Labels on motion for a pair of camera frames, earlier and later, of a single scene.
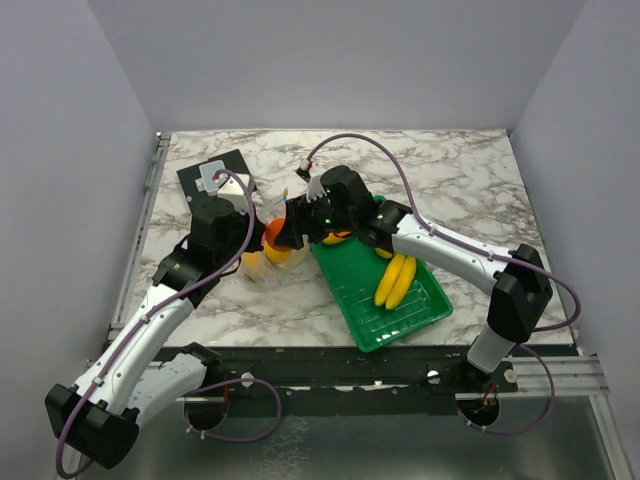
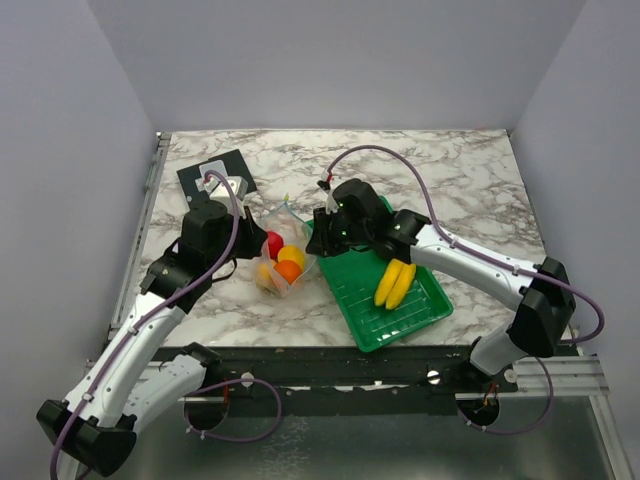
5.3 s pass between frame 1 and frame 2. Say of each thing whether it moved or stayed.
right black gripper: moved
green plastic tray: stayed
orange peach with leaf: moved
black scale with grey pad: stayed
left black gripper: stayed
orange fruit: moved
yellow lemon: moved
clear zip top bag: moved
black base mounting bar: stayed
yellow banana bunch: stayed
